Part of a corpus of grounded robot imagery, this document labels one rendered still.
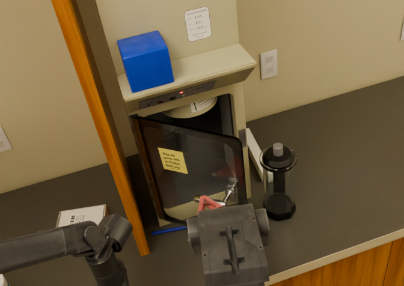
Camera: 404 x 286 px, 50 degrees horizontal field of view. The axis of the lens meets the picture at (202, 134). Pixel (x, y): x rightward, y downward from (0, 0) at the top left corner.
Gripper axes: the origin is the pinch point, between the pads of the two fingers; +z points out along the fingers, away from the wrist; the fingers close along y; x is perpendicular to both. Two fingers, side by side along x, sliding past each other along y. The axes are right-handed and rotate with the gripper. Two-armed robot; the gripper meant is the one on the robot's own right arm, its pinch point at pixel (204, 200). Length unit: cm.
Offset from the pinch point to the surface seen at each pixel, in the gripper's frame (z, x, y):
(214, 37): 19.9, -13.6, 33.7
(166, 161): 12.1, 6.0, 5.8
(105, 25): 20.1, 11.4, 43.5
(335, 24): 62, -74, 3
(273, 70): 61, -47, -9
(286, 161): 6.6, -26.3, -2.5
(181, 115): 21.7, -1.7, 12.2
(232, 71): 8.3, -13.6, 30.4
